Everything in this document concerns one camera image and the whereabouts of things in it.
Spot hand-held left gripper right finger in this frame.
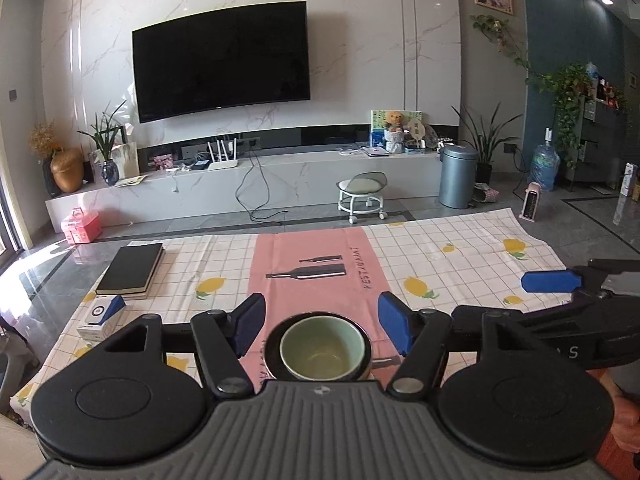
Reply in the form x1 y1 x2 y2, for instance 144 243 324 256
377 291 544 395

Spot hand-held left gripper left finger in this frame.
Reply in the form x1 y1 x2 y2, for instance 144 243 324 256
102 292 267 401

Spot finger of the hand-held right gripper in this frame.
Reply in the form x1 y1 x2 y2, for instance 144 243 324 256
505 296 616 344
520 259 617 297

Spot blue steel bowl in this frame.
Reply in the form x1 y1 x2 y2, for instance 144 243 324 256
263 312 374 382

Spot green ceramic bowl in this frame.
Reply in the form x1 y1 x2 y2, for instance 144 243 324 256
279 321 365 380

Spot pink placemat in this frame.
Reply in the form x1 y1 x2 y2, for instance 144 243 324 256
240 227 407 394

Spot red cloth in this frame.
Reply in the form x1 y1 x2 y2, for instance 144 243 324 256
597 375 640 480

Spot small pink heater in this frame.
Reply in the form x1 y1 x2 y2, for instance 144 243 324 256
518 182 543 223

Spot blue water jug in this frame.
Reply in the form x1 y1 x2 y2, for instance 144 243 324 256
530 127 561 193

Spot white printed carton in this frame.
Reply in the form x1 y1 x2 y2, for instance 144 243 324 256
612 162 640 226

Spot black notebook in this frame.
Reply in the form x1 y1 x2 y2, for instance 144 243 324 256
95 243 165 301

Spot grey trash can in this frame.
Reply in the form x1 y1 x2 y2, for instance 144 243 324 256
438 144 479 210

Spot white rolling stool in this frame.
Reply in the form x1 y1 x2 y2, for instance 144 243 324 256
336 171 389 226

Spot dark cabinet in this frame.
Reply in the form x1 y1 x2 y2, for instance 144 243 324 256
567 95 632 194

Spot white marble tv console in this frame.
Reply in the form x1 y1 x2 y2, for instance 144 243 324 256
45 147 444 234

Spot white and blue box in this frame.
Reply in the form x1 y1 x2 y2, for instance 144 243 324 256
76 294 126 340

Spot white router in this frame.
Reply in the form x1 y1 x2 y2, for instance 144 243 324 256
207 138 240 171

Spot tall potted plant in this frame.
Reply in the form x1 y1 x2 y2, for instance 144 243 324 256
451 102 523 186

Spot painted canvas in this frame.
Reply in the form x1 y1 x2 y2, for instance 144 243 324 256
370 109 426 154

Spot pink storage box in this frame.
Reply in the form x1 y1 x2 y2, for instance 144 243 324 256
61 207 103 245

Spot trailing ivy plant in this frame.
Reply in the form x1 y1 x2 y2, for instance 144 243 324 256
470 14 626 169

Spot round hand fan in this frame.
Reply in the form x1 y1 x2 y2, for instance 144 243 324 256
407 119 427 150

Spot white tote bag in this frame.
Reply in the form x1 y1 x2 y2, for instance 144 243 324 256
111 142 139 181

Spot teddy bear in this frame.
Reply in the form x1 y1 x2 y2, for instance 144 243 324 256
384 111 405 154

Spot plant in blue vase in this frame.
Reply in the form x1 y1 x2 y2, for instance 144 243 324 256
76 100 128 187

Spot golden vase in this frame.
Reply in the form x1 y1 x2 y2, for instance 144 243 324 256
50 147 85 194

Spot black television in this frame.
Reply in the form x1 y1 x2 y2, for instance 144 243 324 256
132 1 312 125

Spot beige cushion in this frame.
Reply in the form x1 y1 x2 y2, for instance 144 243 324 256
0 412 47 480

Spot dried yellow flowers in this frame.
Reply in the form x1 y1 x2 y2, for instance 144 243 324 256
27 121 64 199

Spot black cable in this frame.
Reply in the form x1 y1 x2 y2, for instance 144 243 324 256
235 152 289 223

